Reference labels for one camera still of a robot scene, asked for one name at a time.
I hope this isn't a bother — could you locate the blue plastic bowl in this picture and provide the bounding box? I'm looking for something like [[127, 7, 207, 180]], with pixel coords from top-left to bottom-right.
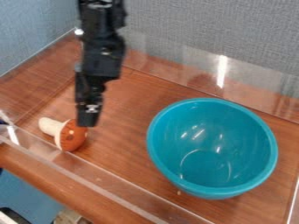
[[146, 98, 278, 200]]

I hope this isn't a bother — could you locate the clear acrylic barrier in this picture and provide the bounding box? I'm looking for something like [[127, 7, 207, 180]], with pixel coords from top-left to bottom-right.
[[0, 31, 81, 123], [121, 28, 299, 123], [0, 110, 214, 224]]

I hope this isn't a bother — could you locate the clear acrylic front barrier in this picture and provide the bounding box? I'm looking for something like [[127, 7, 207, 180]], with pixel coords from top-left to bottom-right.
[[0, 110, 214, 224]]

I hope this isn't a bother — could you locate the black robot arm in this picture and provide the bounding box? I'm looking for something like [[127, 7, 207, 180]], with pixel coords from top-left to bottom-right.
[[75, 0, 127, 127]]

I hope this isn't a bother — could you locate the clear acrylic left barrier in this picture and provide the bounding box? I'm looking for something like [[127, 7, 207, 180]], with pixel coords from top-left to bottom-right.
[[0, 31, 81, 123]]

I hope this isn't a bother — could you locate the clear acrylic back barrier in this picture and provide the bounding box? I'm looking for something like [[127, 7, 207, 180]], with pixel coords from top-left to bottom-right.
[[121, 28, 299, 123]]

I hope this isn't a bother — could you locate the brown toy mushroom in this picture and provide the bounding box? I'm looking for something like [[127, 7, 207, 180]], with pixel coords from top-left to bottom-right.
[[39, 117, 89, 151]]

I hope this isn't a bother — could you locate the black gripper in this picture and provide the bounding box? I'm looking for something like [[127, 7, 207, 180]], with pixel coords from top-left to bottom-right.
[[75, 29, 127, 127]]

